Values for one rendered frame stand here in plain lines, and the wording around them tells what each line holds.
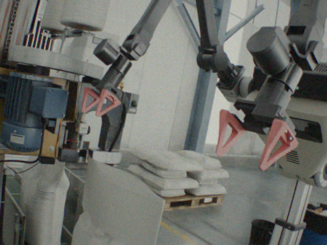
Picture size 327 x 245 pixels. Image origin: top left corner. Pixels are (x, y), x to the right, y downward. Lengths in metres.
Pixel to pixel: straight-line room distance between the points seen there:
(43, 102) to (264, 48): 0.68
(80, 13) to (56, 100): 0.30
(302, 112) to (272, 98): 0.56
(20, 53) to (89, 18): 0.26
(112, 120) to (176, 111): 5.62
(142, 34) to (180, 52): 5.89
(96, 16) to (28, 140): 0.47
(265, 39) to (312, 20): 0.14
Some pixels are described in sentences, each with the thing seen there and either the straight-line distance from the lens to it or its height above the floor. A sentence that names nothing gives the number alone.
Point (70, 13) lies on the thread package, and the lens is 1.17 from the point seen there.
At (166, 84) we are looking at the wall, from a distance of 6.78.
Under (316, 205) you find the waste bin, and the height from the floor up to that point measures 0.62.
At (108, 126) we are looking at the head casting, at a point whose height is 1.17.
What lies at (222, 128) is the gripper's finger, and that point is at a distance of 0.59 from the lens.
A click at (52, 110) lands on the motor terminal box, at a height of 1.24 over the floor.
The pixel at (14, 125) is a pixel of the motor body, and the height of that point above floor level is 1.17.
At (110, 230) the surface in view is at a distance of 1.16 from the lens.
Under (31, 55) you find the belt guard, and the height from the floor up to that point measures 1.39.
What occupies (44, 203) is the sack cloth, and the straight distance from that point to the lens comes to 1.73.
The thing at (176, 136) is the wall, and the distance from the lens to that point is 7.17.
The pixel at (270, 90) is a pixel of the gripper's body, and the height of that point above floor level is 1.39.
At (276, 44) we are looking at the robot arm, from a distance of 0.56.
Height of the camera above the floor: 1.34
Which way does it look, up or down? 4 degrees down
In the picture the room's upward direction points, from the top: 11 degrees clockwise
